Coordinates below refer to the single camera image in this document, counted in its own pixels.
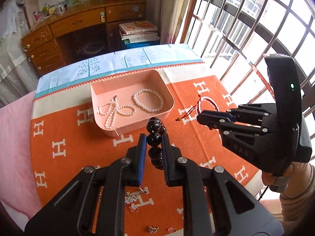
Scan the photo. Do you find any stack of books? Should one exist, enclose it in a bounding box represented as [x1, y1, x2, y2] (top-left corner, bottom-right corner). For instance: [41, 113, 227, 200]
[119, 21, 160, 44]

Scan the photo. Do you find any metal window grille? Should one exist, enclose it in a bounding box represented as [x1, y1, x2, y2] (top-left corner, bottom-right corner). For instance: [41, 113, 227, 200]
[182, 0, 315, 138]

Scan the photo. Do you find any pink jewelry tray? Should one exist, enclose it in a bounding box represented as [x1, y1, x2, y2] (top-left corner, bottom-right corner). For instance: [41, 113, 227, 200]
[90, 70, 175, 137]

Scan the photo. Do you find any blue storage box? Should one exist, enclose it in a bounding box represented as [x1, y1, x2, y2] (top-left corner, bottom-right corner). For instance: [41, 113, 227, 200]
[121, 40, 160, 50]

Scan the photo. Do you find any black bead bracelet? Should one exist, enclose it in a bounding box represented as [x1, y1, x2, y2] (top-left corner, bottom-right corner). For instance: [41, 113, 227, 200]
[146, 117, 168, 171]

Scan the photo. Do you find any white lace cover cloth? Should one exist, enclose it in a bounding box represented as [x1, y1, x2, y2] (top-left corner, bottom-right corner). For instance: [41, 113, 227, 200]
[1, 0, 39, 107]

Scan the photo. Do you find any red string bracelet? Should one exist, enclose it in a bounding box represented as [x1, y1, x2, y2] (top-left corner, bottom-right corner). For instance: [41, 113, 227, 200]
[175, 94, 220, 122]

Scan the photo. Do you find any silver rhinestone brooch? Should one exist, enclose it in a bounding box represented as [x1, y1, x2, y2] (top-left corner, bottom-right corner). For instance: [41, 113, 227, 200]
[124, 188, 147, 205]

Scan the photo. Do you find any beige curtain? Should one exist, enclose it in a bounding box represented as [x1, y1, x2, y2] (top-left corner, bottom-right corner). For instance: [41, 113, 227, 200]
[145, 0, 189, 44]

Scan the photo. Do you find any wooden desk with drawers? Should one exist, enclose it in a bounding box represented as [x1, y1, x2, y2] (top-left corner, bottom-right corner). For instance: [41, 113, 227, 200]
[21, 0, 146, 76]

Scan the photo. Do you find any round pearl bracelet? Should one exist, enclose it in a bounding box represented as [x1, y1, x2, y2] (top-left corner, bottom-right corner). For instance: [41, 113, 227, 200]
[132, 88, 165, 114]

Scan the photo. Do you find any beige knit sleeve forearm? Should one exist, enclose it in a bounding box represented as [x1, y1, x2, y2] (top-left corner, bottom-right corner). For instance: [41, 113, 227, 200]
[280, 164, 314, 233]

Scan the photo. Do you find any long pearl necklace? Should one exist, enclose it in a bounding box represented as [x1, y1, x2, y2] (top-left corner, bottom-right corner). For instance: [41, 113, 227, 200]
[97, 95, 137, 130]

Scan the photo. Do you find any dark waste bin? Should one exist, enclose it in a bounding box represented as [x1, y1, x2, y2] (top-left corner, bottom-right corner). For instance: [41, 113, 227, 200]
[75, 41, 105, 56]

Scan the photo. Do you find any blue tree print sheet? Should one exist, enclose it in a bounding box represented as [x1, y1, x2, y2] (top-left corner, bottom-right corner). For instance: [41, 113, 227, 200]
[35, 44, 202, 98]

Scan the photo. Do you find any pink bed cover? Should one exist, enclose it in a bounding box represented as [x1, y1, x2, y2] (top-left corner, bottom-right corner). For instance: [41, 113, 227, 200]
[1, 92, 41, 230]

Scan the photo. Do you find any person's right hand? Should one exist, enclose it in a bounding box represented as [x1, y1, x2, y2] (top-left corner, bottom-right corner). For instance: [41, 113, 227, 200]
[262, 162, 312, 196]

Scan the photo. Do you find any white mug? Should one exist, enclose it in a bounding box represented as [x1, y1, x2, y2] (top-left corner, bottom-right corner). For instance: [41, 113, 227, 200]
[55, 4, 68, 16]

